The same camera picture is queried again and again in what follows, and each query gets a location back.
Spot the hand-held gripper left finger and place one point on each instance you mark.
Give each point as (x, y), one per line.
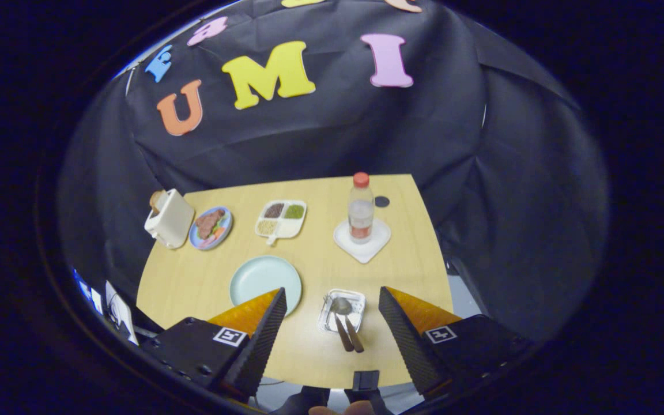
(254, 351)

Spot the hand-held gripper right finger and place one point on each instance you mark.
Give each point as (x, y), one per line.
(407, 346)

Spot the black block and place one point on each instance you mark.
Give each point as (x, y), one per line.
(365, 381)

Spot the clear perforated drain basket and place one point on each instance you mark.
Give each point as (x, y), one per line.
(358, 300)

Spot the light green round plate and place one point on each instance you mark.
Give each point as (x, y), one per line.
(263, 276)

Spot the white square coaster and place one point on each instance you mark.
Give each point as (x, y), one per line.
(366, 252)

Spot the small blue plate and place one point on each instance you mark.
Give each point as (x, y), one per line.
(225, 235)

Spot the white divided bean tray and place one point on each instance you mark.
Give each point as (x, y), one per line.
(289, 229)

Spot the meat and vegetables serving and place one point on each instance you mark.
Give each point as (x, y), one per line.
(210, 222)

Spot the white flat panel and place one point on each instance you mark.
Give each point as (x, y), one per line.
(121, 314)

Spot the red capped water bottle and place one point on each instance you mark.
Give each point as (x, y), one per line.
(361, 213)

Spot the small black round disc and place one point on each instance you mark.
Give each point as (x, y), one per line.
(382, 202)

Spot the white toaster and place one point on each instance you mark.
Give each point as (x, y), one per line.
(170, 222)

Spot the lit computer screen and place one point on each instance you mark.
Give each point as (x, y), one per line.
(87, 294)

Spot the brown bread slice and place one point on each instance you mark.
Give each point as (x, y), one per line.
(155, 200)

